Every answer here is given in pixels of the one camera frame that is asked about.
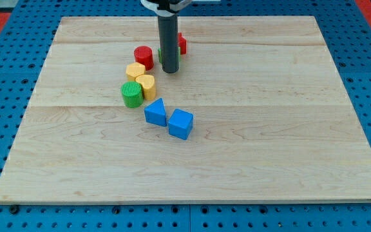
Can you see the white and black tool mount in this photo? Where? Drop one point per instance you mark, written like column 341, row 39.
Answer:
column 165, row 8

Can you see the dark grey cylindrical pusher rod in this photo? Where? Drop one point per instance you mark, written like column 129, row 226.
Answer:
column 168, row 35

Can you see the green star block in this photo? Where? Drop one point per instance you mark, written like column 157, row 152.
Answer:
column 160, row 59

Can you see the red star block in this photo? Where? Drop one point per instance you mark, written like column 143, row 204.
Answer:
column 182, row 43

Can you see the red cylinder block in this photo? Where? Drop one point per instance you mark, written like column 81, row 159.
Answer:
column 144, row 55

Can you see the yellow hexagon block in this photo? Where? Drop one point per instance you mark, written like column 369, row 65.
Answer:
column 134, row 70

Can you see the yellow heart block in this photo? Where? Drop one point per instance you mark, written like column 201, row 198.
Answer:
column 147, row 83

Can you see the green cylinder block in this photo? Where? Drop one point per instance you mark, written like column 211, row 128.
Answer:
column 132, row 94

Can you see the blue triangle block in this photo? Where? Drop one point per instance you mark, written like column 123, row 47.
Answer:
column 155, row 113

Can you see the blue cube block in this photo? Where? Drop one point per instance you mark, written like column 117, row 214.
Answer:
column 180, row 124

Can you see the wooden board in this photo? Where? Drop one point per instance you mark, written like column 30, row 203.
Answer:
column 273, row 123

